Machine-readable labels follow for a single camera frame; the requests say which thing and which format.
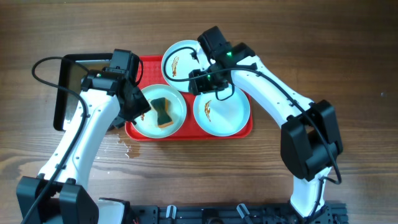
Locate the green orange sponge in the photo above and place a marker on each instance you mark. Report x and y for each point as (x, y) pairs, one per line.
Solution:
(161, 106)

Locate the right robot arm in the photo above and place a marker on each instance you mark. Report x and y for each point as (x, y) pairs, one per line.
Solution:
(310, 136)

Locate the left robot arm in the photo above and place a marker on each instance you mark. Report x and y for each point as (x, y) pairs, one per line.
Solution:
(58, 194)

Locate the white plate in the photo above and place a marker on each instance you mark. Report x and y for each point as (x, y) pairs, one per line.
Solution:
(224, 113)
(180, 59)
(176, 109)

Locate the white plate top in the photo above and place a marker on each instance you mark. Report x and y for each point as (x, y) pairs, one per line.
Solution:
(180, 59)

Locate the red plastic tray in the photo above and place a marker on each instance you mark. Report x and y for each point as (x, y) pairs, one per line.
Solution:
(190, 130)

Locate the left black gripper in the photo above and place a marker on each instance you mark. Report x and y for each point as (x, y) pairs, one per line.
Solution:
(137, 104)

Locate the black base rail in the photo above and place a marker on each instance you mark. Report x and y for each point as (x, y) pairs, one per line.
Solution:
(278, 213)

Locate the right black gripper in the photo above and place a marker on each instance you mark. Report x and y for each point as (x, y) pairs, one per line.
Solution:
(197, 83)

